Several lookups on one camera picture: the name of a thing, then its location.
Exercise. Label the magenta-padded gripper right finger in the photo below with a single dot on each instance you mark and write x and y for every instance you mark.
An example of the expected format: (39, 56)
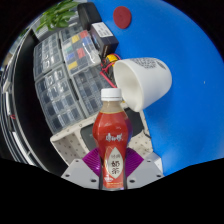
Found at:
(146, 173)

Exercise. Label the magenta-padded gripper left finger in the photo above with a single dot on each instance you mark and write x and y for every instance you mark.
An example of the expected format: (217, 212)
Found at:
(78, 173)

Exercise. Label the red drink bottle white cap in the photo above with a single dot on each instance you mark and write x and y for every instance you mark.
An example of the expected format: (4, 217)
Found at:
(111, 133)

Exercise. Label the grey small-parts drawer cabinet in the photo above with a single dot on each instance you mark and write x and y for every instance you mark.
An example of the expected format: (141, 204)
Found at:
(58, 100)
(46, 56)
(90, 93)

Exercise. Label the black workbench shelf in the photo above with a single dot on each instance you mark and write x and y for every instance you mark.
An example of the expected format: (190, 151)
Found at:
(26, 100)

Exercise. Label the white cup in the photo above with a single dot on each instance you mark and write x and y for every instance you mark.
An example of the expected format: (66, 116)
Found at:
(146, 83)

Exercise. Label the yellow multimeter red leads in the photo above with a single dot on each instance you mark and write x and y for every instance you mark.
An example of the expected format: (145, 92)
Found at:
(111, 60)

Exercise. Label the black box white label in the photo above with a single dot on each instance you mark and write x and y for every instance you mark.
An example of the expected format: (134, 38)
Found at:
(105, 38)

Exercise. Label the flat round red coaster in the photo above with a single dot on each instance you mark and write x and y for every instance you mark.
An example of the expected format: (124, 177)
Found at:
(122, 17)

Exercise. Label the potted green plant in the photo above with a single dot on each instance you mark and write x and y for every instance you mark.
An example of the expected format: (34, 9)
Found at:
(58, 16)

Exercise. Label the flat black case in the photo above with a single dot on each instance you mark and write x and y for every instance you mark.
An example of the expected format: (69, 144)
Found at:
(88, 15)

